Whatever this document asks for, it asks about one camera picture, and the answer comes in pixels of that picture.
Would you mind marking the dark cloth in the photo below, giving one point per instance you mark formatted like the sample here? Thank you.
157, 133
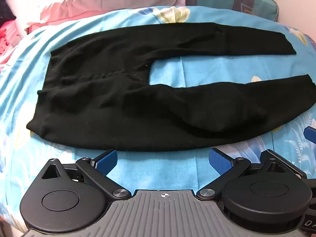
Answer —
5, 7

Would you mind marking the red cloth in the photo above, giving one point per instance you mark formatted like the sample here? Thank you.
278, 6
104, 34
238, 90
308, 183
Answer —
6, 37

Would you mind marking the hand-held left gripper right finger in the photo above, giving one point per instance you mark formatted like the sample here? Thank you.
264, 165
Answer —
219, 163

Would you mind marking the black pants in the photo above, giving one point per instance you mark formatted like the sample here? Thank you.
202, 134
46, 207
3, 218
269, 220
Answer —
98, 103

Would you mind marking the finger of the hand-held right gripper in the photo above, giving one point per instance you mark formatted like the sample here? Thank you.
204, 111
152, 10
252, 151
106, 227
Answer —
311, 134

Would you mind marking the blue floral bed sheet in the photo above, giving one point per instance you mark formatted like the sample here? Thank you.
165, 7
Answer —
197, 66

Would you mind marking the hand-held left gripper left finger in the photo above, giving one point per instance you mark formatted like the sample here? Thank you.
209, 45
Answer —
106, 162

